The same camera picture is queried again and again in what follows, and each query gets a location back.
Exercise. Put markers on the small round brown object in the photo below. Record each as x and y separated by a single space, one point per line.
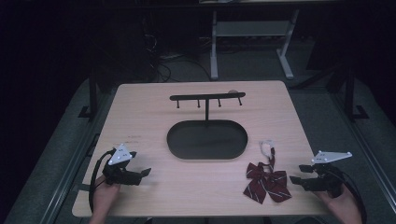
233 91

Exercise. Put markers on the black metal stand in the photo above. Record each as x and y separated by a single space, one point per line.
350 93
92 93

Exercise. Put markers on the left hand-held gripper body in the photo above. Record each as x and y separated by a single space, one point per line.
120 157

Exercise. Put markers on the person's left hand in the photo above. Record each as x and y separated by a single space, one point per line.
104 199

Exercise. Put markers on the black hook rack with tray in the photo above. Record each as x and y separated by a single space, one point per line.
207 141

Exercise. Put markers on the dark red striped bow tie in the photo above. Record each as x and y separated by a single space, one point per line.
267 183

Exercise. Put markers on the person's right hand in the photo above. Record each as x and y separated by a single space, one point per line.
344 207

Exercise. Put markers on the grey metal table frame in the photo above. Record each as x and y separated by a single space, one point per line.
252 28

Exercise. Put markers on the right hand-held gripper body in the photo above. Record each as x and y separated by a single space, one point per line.
327 182

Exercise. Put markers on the grey metal rail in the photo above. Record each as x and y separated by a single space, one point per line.
364 140
67 174

